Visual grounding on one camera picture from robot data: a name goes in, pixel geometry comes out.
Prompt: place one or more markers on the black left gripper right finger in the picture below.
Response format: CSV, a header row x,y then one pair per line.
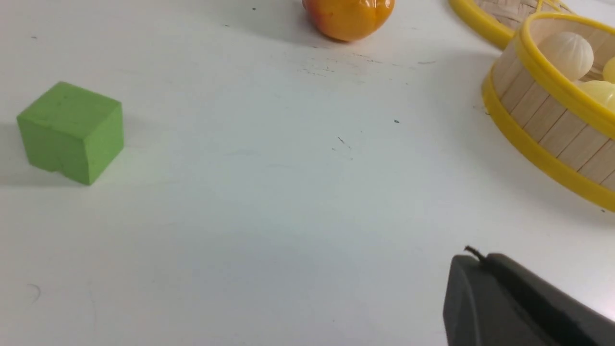
x,y
563,319

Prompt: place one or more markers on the orange plastic tangerine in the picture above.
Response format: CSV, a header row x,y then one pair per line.
x,y
348,20

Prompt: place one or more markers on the white bun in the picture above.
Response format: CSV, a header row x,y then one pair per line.
x,y
569,53

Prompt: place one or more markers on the woven bamboo steamer lid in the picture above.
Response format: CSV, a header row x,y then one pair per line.
x,y
497,20

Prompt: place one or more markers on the yellow bun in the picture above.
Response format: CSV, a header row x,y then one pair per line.
x,y
608,71
601,91

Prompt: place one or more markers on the green foam cube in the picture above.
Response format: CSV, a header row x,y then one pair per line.
x,y
73,131

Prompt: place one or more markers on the bamboo steamer tray yellow rim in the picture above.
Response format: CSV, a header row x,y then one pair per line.
x,y
560,129

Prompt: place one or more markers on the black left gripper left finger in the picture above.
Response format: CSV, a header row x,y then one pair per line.
x,y
480,310

